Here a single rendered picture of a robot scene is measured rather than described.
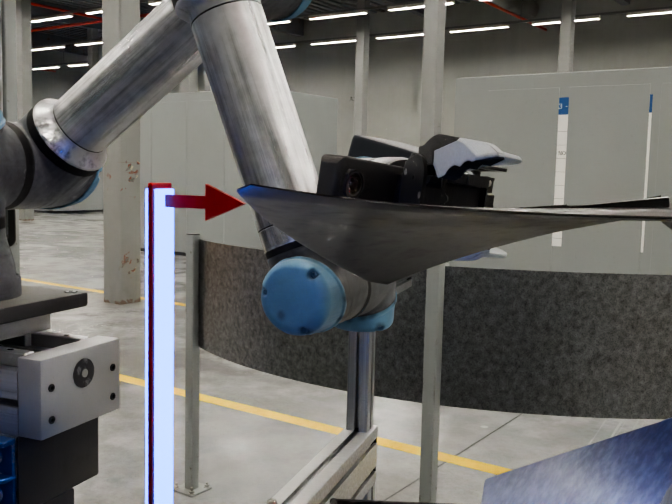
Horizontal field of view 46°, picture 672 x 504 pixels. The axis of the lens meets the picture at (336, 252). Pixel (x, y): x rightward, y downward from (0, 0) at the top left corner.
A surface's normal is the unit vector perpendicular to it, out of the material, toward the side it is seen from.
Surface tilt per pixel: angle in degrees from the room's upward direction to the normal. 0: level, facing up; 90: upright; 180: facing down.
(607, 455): 55
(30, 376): 90
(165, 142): 90
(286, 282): 90
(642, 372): 90
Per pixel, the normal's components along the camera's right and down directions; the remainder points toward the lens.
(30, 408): -0.39, 0.08
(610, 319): -0.03, 0.10
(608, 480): -0.77, -0.56
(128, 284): 0.82, 0.07
